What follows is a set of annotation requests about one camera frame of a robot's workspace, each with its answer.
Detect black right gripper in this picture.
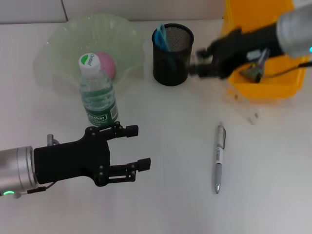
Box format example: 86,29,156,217
189,23,283,78

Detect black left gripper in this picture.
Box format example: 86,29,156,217
33,121,152,187

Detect teal plastic wrapper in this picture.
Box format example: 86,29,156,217
240,63,264,83

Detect blue scissors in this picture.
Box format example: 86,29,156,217
154,23,177,74

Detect clear green-label water bottle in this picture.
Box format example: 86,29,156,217
78,53,120,129

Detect transparent plastic ruler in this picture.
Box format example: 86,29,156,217
225,85,263,125

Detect grey retractable pen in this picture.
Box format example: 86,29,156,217
214,124,227,195

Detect black mesh pen cup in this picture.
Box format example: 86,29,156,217
152,23,195,86

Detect pink peach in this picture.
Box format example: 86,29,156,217
95,51,117,80

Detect green wavy glass plate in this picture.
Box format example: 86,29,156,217
34,13,146,91

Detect yellow plastic storage bin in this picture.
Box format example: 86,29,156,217
221,0,307,98

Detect right gripper cable with connectors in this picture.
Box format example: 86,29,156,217
246,47,312,78

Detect left gripper cable with connector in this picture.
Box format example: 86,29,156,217
46,133,61,147

